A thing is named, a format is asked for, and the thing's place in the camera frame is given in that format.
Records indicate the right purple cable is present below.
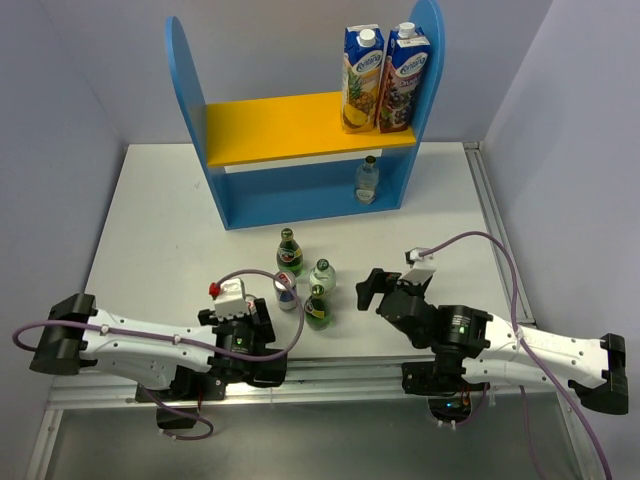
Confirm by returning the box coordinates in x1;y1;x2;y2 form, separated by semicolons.
422;230;614;480

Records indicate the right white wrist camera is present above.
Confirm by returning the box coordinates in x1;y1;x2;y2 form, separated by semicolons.
400;247;437;285

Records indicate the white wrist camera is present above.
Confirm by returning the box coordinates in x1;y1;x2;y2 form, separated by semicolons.
400;247;437;285
209;278;249;320

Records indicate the clear glass bottle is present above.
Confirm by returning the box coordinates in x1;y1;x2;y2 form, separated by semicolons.
309;258;336;295
354;155;380;204

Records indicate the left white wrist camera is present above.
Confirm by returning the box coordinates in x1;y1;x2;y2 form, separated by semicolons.
209;278;249;320

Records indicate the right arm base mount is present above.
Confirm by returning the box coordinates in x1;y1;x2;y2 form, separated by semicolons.
401;356;487;423

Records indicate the blue and yellow shelf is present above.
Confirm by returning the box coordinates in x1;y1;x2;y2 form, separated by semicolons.
164;1;446;230

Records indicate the energy drink can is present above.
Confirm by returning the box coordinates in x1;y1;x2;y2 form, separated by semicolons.
247;297;264;323
273;270;297;311

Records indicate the pineapple juice carton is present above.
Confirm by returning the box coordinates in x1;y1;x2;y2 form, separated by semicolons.
341;24;384;133

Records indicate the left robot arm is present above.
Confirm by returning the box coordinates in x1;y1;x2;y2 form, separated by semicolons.
29;293;287;401

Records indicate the green glass bottle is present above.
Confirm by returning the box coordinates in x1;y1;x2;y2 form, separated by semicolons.
304;284;331;331
276;228;304;277

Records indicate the green glass bottle front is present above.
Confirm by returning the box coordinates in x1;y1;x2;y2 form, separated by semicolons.
304;284;331;331

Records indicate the aluminium rail frame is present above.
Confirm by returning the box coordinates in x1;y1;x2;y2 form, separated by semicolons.
29;143;601;479

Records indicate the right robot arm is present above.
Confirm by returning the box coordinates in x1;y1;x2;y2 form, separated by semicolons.
356;268;629;415

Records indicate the berry juice carton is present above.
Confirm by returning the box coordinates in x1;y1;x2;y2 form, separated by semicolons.
376;22;431;133

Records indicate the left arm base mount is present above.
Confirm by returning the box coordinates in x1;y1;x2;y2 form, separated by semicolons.
134;368;227;434

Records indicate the green glass bottle rear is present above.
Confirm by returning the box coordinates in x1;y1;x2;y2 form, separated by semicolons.
276;228;304;277

